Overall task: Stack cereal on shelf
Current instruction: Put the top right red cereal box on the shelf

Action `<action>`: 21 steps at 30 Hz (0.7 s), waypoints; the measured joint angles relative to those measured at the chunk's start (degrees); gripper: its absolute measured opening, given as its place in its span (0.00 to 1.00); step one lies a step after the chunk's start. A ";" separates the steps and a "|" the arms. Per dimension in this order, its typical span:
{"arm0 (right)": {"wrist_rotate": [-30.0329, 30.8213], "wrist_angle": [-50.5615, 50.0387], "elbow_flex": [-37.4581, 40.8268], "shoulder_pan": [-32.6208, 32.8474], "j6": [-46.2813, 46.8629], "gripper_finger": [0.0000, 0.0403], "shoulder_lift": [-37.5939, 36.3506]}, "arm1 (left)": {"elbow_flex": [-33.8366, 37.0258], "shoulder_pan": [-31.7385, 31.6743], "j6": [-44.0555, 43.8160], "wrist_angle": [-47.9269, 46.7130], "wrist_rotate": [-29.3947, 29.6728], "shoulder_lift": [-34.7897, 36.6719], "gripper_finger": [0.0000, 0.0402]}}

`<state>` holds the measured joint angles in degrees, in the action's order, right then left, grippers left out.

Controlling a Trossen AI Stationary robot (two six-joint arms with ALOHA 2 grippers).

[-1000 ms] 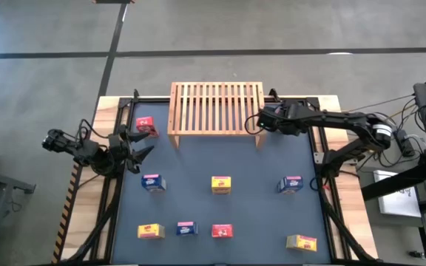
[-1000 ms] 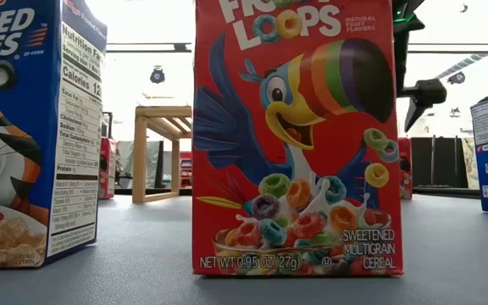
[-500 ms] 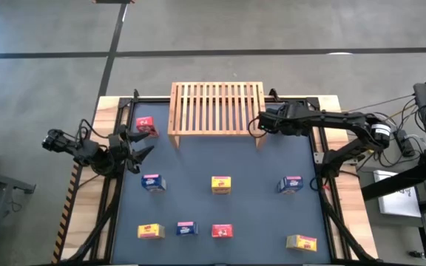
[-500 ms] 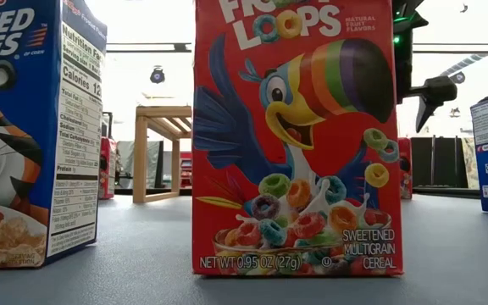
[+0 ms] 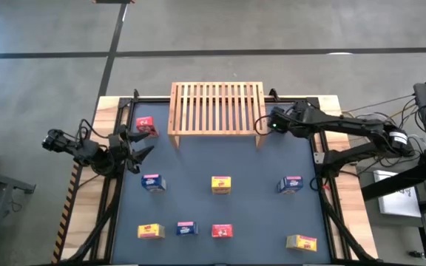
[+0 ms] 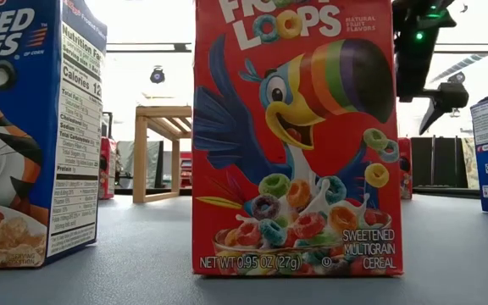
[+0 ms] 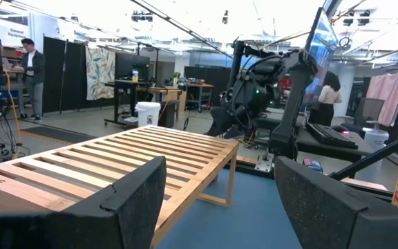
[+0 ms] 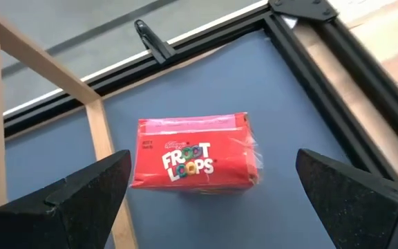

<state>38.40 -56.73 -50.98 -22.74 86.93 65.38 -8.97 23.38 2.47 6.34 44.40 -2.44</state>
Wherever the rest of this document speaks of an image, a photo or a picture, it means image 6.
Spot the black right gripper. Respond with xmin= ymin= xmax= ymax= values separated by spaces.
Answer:
xmin=395 ymin=50 xmax=470 ymax=137

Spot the wooden slatted shelf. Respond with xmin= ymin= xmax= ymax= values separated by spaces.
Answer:
xmin=132 ymin=105 xmax=193 ymax=204

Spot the red storage shelving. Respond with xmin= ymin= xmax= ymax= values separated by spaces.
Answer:
xmin=180 ymin=151 xmax=193 ymax=190

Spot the beige patterned curtain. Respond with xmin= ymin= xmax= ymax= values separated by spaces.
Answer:
xmin=462 ymin=137 xmax=480 ymax=191

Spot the black room partition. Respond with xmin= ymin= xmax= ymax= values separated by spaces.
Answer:
xmin=411 ymin=136 xmax=469 ymax=190

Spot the grey fabric screen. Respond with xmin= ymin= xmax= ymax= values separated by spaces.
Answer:
xmin=116 ymin=141 xmax=164 ymax=190

